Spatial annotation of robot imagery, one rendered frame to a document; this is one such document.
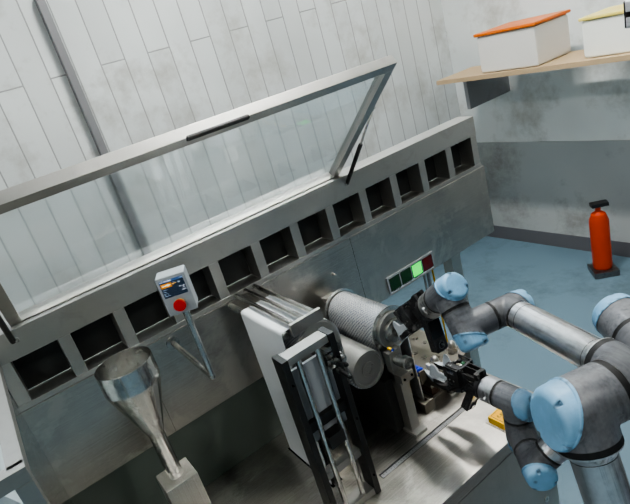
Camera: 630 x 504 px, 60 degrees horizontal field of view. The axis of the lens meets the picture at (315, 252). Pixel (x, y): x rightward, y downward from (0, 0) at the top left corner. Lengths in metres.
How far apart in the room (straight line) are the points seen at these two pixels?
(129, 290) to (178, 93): 2.08
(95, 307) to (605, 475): 1.25
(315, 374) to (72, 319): 0.66
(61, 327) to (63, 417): 0.25
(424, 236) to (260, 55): 2.04
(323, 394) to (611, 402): 0.70
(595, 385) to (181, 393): 1.16
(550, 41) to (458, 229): 1.94
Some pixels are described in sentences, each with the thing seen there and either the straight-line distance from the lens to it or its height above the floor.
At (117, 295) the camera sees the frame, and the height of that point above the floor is 1.62.
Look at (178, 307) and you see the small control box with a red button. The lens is 1.31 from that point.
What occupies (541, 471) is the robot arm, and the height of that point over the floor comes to 1.05.
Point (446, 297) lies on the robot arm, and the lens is 1.38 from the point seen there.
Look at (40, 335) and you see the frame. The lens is 1.60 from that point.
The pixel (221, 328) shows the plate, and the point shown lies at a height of 1.37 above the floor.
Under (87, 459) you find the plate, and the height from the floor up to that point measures 1.22.
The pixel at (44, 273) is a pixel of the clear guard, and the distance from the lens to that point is 1.45.
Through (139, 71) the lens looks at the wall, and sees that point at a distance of 3.46.
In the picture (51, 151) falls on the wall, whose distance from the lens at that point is 3.31.
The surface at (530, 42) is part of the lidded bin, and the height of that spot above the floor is 1.72.
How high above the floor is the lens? 2.12
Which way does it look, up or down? 21 degrees down
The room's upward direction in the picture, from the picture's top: 17 degrees counter-clockwise
